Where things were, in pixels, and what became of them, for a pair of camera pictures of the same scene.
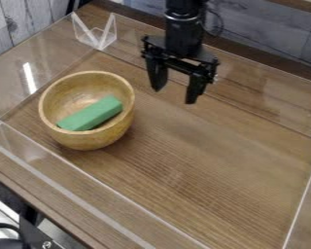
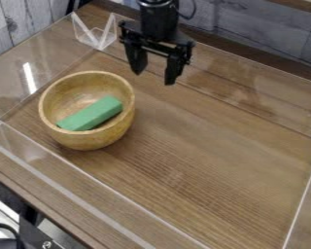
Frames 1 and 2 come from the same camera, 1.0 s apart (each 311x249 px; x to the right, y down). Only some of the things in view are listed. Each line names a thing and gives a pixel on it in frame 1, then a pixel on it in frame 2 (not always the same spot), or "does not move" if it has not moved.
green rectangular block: (91, 115) does not move
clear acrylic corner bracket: (101, 38) does not move
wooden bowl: (72, 91) does not move
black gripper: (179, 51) to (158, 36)
